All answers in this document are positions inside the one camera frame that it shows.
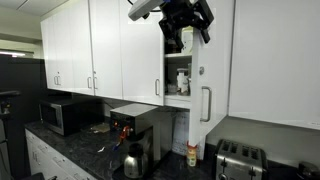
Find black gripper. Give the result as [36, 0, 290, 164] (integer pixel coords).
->
[158, 0, 215, 51]

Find white cabinet body with shelves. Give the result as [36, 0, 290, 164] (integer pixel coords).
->
[163, 19, 194, 110]

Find white base cabinet drawers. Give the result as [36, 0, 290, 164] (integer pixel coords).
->
[24, 128, 98, 180]

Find green white carton box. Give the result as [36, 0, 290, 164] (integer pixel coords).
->
[181, 28, 194, 54]

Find silver foil bag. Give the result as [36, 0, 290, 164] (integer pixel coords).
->
[187, 64, 193, 97]

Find white plastic bottle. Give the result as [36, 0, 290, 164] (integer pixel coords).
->
[176, 68, 190, 96]

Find small clear cup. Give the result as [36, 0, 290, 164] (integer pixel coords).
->
[167, 83, 178, 94]

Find steel black coffee brewer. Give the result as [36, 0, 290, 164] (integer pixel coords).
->
[109, 102, 174, 180]

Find small white board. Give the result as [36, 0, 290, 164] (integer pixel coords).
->
[171, 111, 208, 161]

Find spice bottle orange lid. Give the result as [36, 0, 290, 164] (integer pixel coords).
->
[185, 143, 198, 168]

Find tan paper napkin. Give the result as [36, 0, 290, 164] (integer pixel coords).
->
[89, 122, 111, 134]

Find steel four slot toaster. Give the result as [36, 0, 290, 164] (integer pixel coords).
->
[215, 139, 269, 180]

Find steel coffee carafe black lid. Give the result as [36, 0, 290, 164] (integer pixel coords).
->
[123, 142, 149, 179]

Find steel black microwave oven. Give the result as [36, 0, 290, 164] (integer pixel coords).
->
[38, 95, 104, 137]

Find ceiling light strip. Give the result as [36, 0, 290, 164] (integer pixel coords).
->
[0, 49, 27, 58]

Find black round appliance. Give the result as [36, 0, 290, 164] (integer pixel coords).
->
[296, 161, 320, 180]

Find black equipment stand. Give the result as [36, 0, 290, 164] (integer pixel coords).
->
[0, 89, 22, 180]

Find grey wrist camera blue mount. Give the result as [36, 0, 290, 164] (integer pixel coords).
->
[128, 0, 165, 22]

